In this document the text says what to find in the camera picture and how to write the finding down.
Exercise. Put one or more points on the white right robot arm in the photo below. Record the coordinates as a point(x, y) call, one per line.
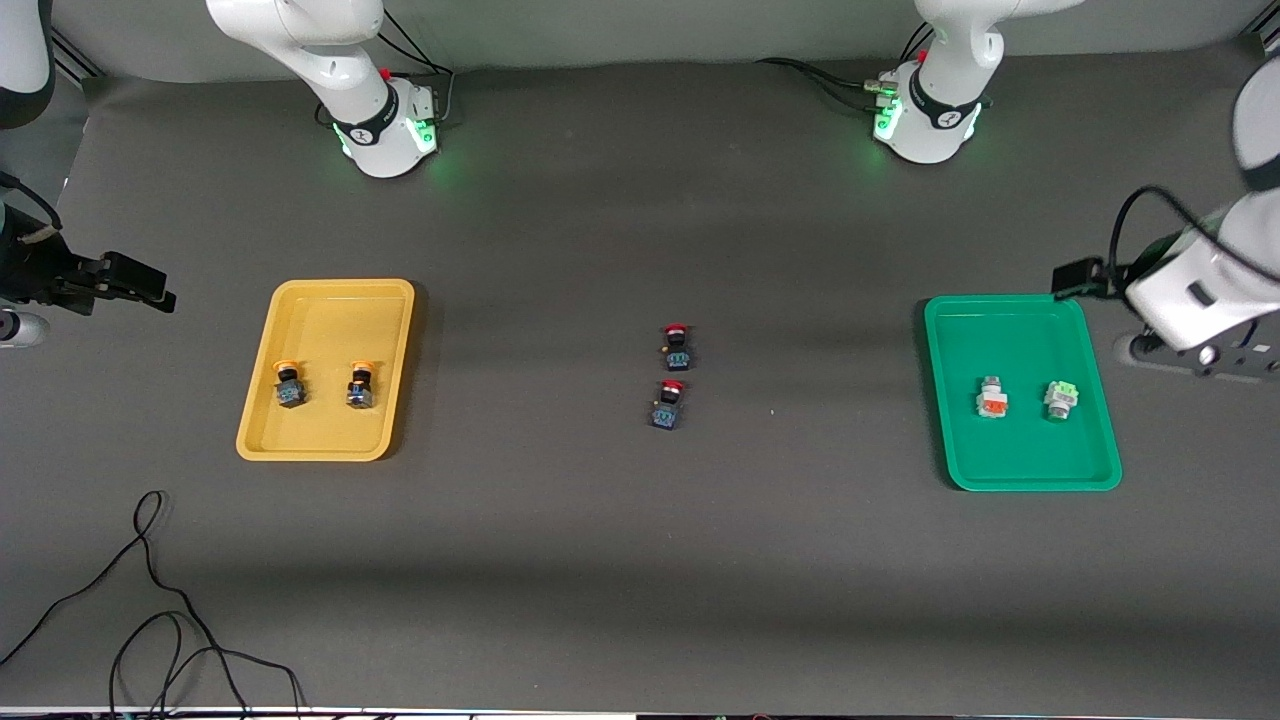
point(370, 120)

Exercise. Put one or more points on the green plastic tray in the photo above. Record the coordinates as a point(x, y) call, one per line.
point(1020, 340)

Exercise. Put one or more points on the yellow push button black block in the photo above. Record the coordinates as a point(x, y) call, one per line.
point(361, 388)
point(290, 388)

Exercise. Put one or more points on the aluminium frame rail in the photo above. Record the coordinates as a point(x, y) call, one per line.
point(1268, 30)
point(75, 58)

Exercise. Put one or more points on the green button orange contact block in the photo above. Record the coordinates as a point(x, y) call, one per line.
point(992, 400)

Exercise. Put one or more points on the yellow plastic tray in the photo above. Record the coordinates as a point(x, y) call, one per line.
point(330, 430)

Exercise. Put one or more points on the red push button black block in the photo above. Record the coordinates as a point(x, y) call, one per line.
point(667, 408)
point(677, 350)

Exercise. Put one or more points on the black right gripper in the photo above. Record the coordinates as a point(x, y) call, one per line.
point(38, 272)

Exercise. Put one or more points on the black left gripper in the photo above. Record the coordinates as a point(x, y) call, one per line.
point(1148, 262)

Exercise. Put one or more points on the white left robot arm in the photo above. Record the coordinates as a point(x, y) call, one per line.
point(935, 110)

